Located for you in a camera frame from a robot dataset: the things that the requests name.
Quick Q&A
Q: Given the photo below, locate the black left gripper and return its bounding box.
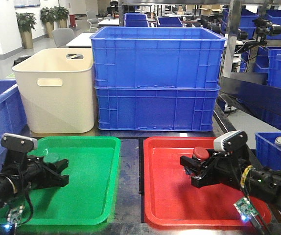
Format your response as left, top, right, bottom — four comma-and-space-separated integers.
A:
23, 156, 69, 189

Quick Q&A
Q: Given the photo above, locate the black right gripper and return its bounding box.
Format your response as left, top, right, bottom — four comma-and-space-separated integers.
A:
180, 150, 251, 188

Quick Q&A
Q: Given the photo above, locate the green push button switch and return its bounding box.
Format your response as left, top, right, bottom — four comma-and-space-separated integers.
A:
44, 153, 59, 163

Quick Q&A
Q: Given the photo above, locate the red push button switch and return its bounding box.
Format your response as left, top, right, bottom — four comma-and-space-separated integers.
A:
192, 146, 210, 161

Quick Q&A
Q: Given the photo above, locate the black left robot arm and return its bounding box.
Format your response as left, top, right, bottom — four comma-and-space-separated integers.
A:
0, 156, 69, 203

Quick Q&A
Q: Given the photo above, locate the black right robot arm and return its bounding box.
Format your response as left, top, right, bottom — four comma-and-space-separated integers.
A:
179, 149, 281, 211

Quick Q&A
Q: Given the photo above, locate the green plastic tray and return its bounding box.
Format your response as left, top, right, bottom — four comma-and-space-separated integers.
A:
0, 136, 120, 226

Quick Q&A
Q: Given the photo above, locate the red plastic tray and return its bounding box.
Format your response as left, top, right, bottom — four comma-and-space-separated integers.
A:
143, 136, 273, 231

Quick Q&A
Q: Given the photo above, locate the right green circuit board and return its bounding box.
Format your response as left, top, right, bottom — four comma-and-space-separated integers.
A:
234, 197, 258, 222

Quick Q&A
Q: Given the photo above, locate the green circuit board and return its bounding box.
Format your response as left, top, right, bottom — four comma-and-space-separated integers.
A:
7, 206, 24, 226
234, 197, 258, 222

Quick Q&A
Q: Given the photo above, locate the left green circuit board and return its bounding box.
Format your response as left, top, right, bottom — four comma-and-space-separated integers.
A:
7, 206, 24, 226

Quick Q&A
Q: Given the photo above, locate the blue bin lower right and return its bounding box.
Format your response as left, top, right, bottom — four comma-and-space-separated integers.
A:
255, 132, 281, 170

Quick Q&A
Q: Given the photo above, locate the cream plastic basket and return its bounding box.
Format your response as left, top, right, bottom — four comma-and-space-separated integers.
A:
12, 48, 96, 134

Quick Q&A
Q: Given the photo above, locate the lower stacked blue crate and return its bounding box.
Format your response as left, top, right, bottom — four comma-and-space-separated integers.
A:
96, 87, 220, 132

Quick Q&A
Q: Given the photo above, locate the stacked blue crate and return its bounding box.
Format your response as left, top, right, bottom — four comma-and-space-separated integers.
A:
96, 87, 220, 132
91, 26, 226, 89

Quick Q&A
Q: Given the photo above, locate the upper stacked blue crate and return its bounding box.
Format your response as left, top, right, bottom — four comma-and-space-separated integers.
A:
91, 26, 226, 89

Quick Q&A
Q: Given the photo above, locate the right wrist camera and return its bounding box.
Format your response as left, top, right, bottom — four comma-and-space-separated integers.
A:
213, 130, 248, 152

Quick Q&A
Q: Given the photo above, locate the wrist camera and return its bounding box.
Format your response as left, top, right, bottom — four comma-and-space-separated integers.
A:
0, 133, 38, 161
213, 130, 248, 152

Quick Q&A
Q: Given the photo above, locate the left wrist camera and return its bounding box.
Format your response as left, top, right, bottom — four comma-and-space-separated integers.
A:
0, 133, 38, 161

